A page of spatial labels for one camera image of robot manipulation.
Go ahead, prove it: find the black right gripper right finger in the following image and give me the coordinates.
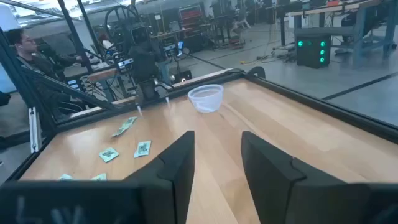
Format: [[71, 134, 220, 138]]
[[241, 131, 398, 224]]

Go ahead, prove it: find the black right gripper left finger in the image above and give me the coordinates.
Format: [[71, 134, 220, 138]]
[[0, 130, 196, 224]]

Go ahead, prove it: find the small black lit box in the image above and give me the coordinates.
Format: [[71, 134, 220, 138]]
[[170, 70, 193, 85]]

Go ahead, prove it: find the wooden background table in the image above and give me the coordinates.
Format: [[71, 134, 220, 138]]
[[63, 67, 121, 103]]

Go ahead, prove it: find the red shelf rack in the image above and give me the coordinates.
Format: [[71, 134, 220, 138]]
[[178, 4, 205, 34]]

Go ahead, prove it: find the clear plastic bowl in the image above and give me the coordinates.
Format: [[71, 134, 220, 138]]
[[187, 83, 224, 114]]

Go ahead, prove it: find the person in dark clothes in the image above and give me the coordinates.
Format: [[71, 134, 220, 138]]
[[0, 27, 58, 134]]

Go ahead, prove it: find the black box with green lights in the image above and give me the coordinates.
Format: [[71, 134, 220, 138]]
[[295, 33, 331, 70]]

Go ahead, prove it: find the blue workbench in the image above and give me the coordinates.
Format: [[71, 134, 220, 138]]
[[284, 0, 398, 55]]

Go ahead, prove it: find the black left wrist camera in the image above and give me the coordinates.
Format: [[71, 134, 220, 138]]
[[130, 26, 150, 44]]

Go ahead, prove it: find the black cable loop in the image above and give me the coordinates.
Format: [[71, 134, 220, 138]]
[[104, 4, 141, 48]]

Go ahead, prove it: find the black frame strut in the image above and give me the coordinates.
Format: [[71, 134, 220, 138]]
[[57, 0, 93, 74], [76, 0, 105, 58], [17, 57, 118, 111]]

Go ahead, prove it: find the aluminium bracket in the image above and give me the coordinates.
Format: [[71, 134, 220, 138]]
[[28, 106, 43, 154]]

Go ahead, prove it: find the black table frame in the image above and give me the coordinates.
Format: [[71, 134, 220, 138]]
[[0, 67, 398, 187]]

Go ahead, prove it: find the yellow floor cable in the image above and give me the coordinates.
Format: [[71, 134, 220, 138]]
[[238, 57, 269, 65]]

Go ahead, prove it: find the black arched bracket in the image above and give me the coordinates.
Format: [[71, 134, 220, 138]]
[[246, 65, 267, 79]]

